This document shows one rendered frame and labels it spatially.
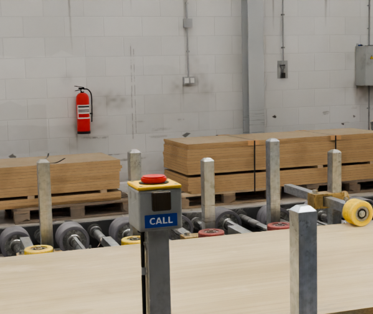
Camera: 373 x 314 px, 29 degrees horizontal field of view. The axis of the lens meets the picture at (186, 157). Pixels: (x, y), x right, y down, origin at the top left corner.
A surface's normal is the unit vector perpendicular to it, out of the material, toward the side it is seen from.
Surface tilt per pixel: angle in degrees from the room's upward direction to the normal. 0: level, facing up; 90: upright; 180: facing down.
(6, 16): 90
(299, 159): 90
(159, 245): 90
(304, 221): 90
